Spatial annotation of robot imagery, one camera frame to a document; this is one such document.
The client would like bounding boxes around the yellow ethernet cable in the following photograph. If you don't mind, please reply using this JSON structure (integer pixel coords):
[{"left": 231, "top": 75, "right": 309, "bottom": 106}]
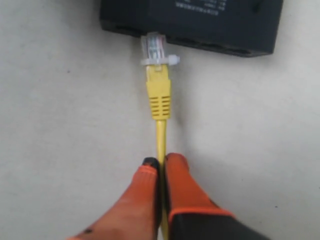
[{"left": 139, "top": 31, "right": 181, "bottom": 240}]

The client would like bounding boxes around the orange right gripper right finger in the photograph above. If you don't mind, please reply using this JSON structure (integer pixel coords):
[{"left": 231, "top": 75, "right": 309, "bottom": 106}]
[{"left": 164, "top": 153, "right": 267, "bottom": 240}]

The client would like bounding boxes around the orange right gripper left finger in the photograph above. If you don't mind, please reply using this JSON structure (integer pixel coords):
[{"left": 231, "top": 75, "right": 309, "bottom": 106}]
[{"left": 70, "top": 157, "right": 162, "bottom": 240}]

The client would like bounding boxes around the black network switch box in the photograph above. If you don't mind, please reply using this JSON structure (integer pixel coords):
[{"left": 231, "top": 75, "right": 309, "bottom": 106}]
[{"left": 99, "top": 0, "right": 283, "bottom": 58}]

